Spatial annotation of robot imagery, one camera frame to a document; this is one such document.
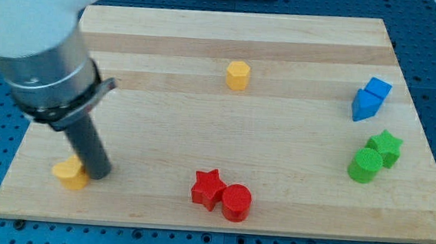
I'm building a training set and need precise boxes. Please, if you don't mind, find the red cylinder block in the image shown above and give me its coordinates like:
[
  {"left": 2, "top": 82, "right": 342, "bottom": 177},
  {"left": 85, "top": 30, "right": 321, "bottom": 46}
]
[{"left": 222, "top": 184, "right": 253, "bottom": 223}]

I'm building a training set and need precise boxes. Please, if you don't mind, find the blue triangle block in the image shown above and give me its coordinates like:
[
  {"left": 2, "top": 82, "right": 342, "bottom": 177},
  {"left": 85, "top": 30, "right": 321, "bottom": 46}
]
[{"left": 352, "top": 89, "right": 383, "bottom": 122}]

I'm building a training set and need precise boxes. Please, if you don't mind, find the red star block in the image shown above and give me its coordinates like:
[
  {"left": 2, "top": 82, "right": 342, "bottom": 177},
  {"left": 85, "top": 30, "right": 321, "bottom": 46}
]
[{"left": 190, "top": 169, "right": 226, "bottom": 212}]

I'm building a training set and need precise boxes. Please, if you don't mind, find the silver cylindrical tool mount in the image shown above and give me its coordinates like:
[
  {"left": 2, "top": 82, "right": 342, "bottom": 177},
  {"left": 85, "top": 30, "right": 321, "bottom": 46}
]
[{"left": 0, "top": 28, "right": 117, "bottom": 132}]

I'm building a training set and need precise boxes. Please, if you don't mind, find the yellow hexagon block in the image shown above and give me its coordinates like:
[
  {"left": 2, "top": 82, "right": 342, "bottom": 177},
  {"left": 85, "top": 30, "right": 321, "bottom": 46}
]
[{"left": 226, "top": 61, "right": 251, "bottom": 91}]

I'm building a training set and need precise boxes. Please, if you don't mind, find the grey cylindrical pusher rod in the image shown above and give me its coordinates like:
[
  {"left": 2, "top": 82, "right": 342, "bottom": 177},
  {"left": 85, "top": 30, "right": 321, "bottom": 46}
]
[{"left": 64, "top": 115, "right": 112, "bottom": 180}]

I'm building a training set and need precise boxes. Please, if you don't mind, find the blue cube block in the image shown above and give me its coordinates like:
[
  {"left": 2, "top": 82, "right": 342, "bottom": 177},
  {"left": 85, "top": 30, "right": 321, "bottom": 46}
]
[{"left": 364, "top": 77, "right": 392, "bottom": 100}]

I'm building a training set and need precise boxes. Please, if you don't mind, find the green star block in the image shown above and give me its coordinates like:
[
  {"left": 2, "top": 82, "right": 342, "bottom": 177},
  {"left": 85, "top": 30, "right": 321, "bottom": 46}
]
[{"left": 365, "top": 130, "right": 404, "bottom": 169}]

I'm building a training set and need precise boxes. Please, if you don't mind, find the wooden board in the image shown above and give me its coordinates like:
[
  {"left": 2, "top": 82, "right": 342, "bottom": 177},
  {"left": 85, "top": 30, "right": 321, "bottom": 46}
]
[{"left": 0, "top": 5, "right": 436, "bottom": 244}]

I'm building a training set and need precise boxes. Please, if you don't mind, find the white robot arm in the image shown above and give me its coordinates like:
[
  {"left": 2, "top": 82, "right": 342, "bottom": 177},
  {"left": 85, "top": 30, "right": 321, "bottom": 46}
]
[{"left": 0, "top": 0, "right": 117, "bottom": 180}]

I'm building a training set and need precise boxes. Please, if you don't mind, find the yellow heart block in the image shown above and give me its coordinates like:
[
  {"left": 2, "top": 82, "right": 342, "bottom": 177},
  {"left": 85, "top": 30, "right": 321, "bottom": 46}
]
[{"left": 51, "top": 154, "right": 90, "bottom": 190}]

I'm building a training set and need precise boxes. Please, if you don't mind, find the green cylinder block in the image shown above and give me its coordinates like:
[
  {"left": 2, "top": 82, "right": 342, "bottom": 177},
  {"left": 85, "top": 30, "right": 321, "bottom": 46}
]
[{"left": 347, "top": 147, "right": 383, "bottom": 184}]

